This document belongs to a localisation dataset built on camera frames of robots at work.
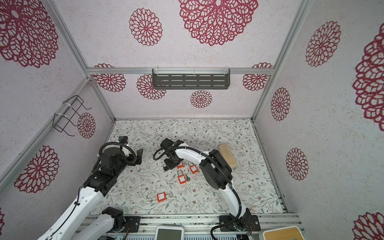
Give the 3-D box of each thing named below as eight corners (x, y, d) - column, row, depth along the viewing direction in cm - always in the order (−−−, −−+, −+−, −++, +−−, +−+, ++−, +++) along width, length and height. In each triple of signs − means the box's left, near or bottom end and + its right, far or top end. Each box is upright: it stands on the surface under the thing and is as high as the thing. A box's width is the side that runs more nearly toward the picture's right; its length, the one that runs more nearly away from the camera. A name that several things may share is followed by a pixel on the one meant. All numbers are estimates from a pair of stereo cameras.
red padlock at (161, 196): (158, 202, 83) (157, 201, 81) (157, 195, 85) (156, 194, 83) (167, 199, 84) (166, 198, 82) (166, 192, 86) (165, 191, 84)
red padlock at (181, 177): (179, 185, 89) (179, 183, 87) (176, 171, 94) (176, 170, 93) (187, 183, 90) (186, 181, 88) (183, 170, 95) (183, 168, 93)
